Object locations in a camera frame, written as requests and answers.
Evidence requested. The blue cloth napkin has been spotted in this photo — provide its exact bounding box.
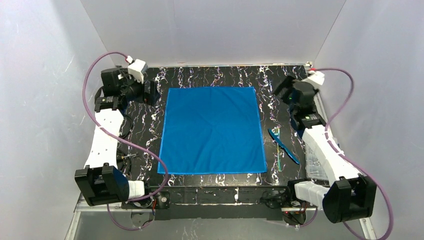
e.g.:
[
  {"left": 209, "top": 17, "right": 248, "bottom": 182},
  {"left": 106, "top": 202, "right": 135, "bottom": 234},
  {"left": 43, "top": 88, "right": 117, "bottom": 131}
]
[{"left": 157, "top": 86, "right": 267, "bottom": 175}]

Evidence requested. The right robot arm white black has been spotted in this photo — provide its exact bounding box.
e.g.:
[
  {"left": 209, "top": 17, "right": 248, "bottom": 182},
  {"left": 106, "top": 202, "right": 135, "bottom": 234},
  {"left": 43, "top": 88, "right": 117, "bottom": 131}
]
[{"left": 273, "top": 76, "right": 377, "bottom": 223}]

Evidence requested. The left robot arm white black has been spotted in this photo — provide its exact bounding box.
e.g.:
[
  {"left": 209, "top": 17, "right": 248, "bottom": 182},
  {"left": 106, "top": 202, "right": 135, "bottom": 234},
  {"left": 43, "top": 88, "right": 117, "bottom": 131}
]
[{"left": 74, "top": 66, "right": 161, "bottom": 206}]

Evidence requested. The iridescent fork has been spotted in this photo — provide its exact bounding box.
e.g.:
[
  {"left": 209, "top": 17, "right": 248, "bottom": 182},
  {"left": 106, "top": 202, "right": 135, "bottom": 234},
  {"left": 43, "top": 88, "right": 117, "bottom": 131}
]
[{"left": 273, "top": 127, "right": 282, "bottom": 172}]

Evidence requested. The clear plastic organizer box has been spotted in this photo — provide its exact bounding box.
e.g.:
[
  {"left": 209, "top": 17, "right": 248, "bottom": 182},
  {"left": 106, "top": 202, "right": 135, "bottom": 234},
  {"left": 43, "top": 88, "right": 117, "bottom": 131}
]
[{"left": 304, "top": 143, "right": 328, "bottom": 181}]

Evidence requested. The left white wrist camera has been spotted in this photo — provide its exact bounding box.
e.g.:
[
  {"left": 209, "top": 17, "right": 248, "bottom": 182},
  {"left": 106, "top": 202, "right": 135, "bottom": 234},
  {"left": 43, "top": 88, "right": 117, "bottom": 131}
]
[{"left": 126, "top": 56, "right": 148, "bottom": 84}]

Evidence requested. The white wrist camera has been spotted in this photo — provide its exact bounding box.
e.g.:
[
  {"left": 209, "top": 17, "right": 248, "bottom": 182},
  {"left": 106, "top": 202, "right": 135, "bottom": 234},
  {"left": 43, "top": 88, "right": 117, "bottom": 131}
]
[
  {"left": 126, "top": 56, "right": 148, "bottom": 84},
  {"left": 301, "top": 70, "right": 325, "bottom": 89}
]

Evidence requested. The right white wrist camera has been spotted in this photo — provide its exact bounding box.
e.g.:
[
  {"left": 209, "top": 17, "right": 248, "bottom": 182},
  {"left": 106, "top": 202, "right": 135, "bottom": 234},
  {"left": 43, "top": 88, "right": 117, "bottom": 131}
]
[{"left": 301, "top": 70, "right": 325, "bottom": 89}]

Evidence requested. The black coiled cable lower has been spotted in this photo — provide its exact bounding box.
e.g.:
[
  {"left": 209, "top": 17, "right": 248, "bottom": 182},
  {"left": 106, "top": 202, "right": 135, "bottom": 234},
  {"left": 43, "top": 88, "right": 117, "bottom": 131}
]
[{"left": 116, "top": 150, "right": 138, "bottom": 176}]

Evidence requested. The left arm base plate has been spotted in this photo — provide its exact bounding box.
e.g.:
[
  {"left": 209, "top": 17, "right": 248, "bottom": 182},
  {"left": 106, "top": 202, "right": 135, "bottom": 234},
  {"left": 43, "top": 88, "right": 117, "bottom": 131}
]
[{"left": 121, "top": 191, "right": 171, "bottom": 210}]

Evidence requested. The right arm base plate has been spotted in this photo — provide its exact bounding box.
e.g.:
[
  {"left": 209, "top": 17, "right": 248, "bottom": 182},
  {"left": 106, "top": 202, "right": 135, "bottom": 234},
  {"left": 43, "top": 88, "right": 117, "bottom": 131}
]
[{"left": 259, "top": 188, "right": 318, "bottom": 228}]

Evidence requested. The aluminium frame rail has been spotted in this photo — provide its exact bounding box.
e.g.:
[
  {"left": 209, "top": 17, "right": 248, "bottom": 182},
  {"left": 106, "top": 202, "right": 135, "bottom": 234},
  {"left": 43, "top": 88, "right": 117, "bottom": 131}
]
[{"left": 64, "top": 193, "right": 379, "bottom": 240}]

